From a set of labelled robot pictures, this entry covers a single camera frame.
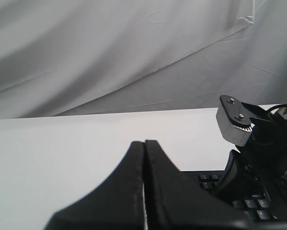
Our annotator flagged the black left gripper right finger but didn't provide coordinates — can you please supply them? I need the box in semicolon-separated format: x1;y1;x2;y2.
144;140;257;230

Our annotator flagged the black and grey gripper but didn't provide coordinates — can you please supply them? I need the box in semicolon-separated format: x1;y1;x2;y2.
214;95;287;218

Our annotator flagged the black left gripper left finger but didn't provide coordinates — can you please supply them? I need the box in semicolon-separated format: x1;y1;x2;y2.
45;141;145;230

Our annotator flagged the black acer keyboard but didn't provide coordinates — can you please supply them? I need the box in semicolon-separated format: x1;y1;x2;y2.
182;170;287;230

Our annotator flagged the grey backdrop cloth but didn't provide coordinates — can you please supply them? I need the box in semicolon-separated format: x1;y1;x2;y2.
0;0;287;119

